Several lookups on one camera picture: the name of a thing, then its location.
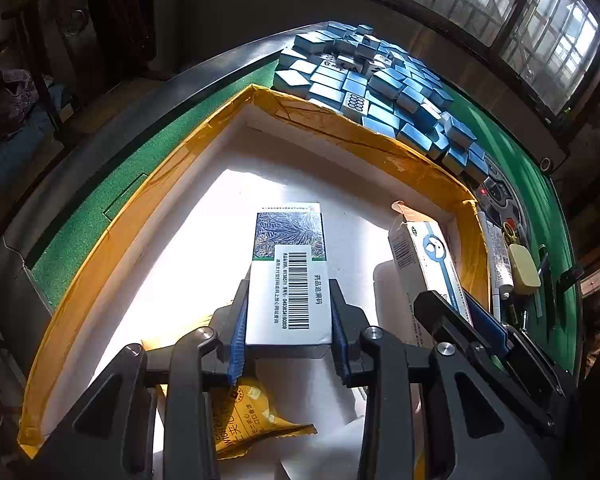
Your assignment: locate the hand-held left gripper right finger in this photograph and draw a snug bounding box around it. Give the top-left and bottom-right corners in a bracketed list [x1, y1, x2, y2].
[327, 277, 551, 480]

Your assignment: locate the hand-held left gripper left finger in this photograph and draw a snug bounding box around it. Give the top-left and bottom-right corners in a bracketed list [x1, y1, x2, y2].
[30, 277, 255, 480]

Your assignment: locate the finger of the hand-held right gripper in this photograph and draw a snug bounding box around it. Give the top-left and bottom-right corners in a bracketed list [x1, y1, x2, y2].
[464, 291, 580, 397]
[413, 289, 581, 436]

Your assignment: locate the long white medicine box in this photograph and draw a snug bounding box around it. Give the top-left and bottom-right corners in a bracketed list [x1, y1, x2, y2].
[387, 201, 476, 351]

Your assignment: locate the yellow snack packet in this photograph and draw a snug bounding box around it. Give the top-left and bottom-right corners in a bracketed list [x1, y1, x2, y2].
[140, 337, 317, 461]

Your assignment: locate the white barcode medicine box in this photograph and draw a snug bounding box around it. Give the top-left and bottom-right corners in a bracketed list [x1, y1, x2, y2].
[245, 202, 333, 358]

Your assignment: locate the yellow-taped white foam box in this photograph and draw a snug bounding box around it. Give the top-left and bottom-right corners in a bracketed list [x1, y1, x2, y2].
[17, 84, 491, 480]

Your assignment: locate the white marker pen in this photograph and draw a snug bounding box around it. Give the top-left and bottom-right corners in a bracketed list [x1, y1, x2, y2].
[477, 210, 503, 321]

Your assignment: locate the white ointment tube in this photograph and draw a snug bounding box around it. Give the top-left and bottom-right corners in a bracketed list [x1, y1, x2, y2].
[482, 217, 513, 301]

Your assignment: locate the pale yellow case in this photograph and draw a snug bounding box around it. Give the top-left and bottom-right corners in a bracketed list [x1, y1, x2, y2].
[507, 244, 542, 293]

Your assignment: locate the silver and black pen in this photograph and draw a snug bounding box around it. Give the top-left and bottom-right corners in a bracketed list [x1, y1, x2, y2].
[532, 245, 551, 318]

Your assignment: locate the mahjong table control panel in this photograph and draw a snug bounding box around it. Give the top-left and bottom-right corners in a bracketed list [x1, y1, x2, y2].
[477, 152, 531, 241]

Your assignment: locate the pile of blue mahjong tiles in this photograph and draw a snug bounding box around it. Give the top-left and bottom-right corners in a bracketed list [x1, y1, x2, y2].
[272, 22, 488, 183]

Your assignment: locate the barred window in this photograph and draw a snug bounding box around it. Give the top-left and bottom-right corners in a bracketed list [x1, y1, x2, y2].
[290, 0, 600, 116]

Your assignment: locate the pile of clothes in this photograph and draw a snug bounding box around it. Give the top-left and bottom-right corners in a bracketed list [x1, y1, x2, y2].
[0, 70, 51, 186]

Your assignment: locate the wooden chair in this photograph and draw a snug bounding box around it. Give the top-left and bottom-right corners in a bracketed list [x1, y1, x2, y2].
[0, 0, 156, 146]

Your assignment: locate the dark red cloth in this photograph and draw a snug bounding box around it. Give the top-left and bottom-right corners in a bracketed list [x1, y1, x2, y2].
[87, 0, 151, 61]

